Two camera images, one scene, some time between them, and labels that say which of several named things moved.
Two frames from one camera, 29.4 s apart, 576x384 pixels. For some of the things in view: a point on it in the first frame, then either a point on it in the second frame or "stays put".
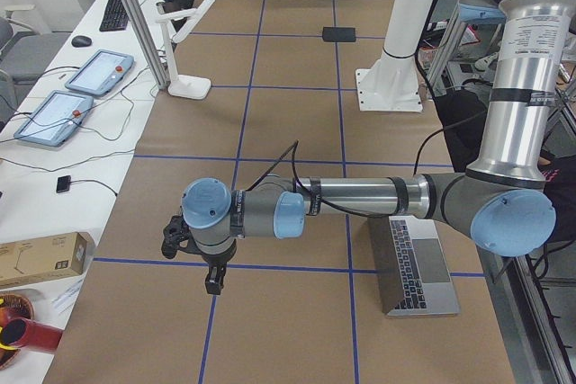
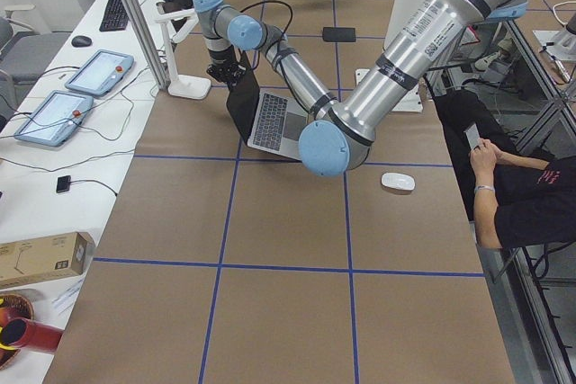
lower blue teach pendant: [56, 119] stays put
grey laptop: [413, 270] → [265, 121]
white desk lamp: [184, 86] stays put
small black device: [63, 183] stays put
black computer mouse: [81, 41] stays put
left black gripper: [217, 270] → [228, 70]
